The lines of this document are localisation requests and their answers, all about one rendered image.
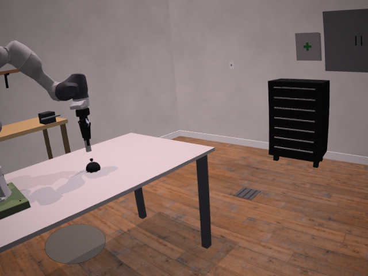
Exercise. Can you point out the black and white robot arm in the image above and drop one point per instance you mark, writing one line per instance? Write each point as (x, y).
(26, 61)

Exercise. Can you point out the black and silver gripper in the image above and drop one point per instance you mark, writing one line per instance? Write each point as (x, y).
(84, 125)

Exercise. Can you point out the black dome-shaped bell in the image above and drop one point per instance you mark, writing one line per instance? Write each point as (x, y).
(92, 166)

